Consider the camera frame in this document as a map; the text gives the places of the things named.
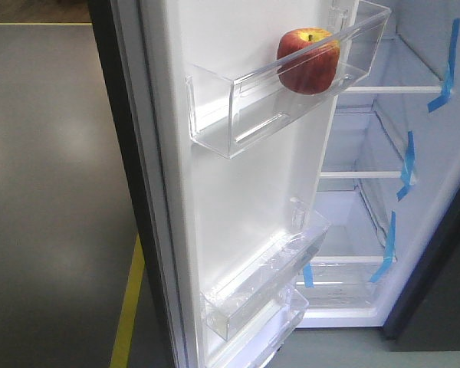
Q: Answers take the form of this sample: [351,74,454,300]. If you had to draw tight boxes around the grey fridge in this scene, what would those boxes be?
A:
[87,0,460,368]

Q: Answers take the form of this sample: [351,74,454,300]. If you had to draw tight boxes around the red yellow apple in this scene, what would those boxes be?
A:
[277,28,340,95]

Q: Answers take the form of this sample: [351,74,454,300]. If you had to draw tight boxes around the blue tape strip middle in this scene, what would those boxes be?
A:
[396,130,416,202]

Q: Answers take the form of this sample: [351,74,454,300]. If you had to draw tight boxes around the blue tape strip lower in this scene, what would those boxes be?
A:
[369,211,396,283]

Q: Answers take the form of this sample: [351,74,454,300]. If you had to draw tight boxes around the fridge door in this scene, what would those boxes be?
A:
[88,1,337,367]

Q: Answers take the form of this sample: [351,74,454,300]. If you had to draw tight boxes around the lower clear door bin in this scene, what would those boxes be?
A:
[205,284,308,367]

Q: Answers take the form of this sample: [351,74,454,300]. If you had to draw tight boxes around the blue tape on drawer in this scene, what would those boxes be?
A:
[303,263,314,288]

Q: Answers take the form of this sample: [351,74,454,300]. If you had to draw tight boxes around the clear crisper drawer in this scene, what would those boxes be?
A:
[295,261,393,309]

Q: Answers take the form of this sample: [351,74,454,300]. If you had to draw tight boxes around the clear door bin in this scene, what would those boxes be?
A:
[182,1,391,159]
[201,198,331,341]
[205,284,308,367]

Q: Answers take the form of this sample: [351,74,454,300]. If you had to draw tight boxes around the blue tape strip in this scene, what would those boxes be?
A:
[396,130,416,202]
[369,211,396,283]
[427,18,460,113]

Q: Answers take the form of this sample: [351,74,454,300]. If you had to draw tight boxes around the upper clear door bin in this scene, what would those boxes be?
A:
[182,1,391,159]

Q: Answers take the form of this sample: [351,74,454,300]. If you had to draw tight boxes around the middle clear door bin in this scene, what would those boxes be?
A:
[201,198,331,341]

